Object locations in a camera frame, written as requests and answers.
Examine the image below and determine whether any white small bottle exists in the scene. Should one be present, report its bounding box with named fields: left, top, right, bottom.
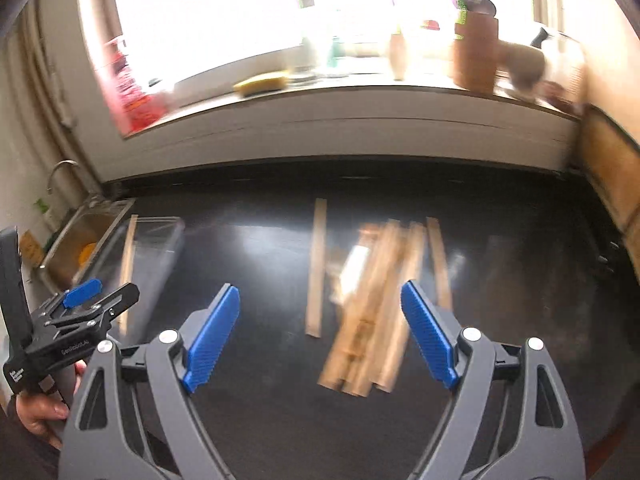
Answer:
left=388, top=32, right=407, bottom=81

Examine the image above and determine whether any lone chopstick on counter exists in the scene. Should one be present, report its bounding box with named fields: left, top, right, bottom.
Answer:
left=305, top=198, right=328, bottom=338
left=426, top=217, right=452, bottom=311

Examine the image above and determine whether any white mortar bowl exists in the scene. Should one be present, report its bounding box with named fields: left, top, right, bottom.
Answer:
left=498, top=40, right=547, bottom=103

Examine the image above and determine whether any wooden cutting board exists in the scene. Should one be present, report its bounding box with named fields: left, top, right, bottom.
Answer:
left=576, top=105, right=639, bottom=274

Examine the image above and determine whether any lone right chopstick on counter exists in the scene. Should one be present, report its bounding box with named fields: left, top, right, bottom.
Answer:
left=426, top=217, right=452, bottom=311

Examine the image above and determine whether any chopstick pile on counter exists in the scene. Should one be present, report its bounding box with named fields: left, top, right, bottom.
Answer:
left=318, top=220, right=427, bottom=398

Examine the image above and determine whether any steel kitchen sink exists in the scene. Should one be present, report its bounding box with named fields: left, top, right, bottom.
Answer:
left=38, top=196, right=136, bottom=294

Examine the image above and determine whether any left hand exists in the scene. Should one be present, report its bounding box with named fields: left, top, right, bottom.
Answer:
left=15, top=391, right=70, bottom=450

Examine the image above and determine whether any chrome faucet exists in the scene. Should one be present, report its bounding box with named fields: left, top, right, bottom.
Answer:
left=46, top=159, right=89, bottom=196

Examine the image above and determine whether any yellow sponge by sink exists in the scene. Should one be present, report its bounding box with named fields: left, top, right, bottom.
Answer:
left=18, top=230, right=44, bottom=268

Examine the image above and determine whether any lone left chopstick on counter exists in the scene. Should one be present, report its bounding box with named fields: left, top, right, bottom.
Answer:
left=305, top=198, right=328, bottom=338

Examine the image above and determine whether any clear plastic container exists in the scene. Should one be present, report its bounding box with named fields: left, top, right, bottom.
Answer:
left=82, top=216, right=184, bottom=344

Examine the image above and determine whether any yellow sponge on sill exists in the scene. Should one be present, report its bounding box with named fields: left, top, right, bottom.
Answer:
left=233, top=70, right=290, bottom=99

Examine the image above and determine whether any red snack bag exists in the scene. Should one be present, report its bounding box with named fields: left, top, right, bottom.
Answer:
left=104, top=36, right=168, bottom=138

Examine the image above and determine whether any orange bowl in sink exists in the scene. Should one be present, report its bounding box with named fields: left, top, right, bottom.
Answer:
left=77, top=243, right=96, bottom=266

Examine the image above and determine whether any brown ceramic jar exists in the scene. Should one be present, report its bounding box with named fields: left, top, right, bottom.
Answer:
left=452, top=11, right=499, bottom=94

